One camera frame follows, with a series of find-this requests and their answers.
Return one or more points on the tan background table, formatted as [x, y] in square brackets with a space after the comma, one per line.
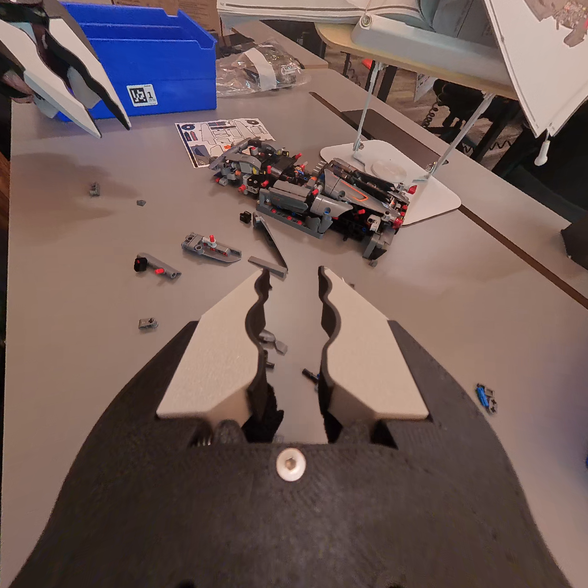
[333, 36]

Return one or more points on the dark grey small piece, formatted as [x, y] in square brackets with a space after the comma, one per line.
[148, 323]

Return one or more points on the sticker sheet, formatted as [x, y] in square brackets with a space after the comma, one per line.
[216, 138]

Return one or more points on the small grey studded piece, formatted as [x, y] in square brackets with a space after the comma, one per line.
[94, 189]

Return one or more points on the dark grey toy piece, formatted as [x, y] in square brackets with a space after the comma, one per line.
[275, 342]

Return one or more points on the blue pin with dark connector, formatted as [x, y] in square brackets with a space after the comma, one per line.
[485, 398]

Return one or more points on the instruction booklet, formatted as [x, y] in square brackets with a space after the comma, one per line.
[542, 55]

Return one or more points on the grey beam sub-assembly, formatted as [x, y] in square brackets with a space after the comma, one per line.
[216, 251]

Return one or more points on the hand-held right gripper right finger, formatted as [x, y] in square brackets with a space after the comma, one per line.
[376, 367]

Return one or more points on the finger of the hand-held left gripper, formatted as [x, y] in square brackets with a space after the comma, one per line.
[46, 78]
[82, 59]

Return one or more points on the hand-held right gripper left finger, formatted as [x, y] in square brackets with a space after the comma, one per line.
[211, 363]

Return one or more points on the clear bag with paper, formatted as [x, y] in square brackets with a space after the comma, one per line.
[262, 69]

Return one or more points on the grey triangular panel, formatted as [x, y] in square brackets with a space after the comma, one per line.
[268, 239]

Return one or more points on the blue bin with square tag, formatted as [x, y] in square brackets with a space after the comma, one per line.
[174, 69]

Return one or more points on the white book stand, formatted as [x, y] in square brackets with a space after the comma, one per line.
[432, 197]

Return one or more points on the toy car model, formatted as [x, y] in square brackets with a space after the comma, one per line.
[294, 193]

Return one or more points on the cardboard box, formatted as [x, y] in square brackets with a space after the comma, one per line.
[165, 9]

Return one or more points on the grey panel with black connector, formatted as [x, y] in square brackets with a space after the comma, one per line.
[160, 265]

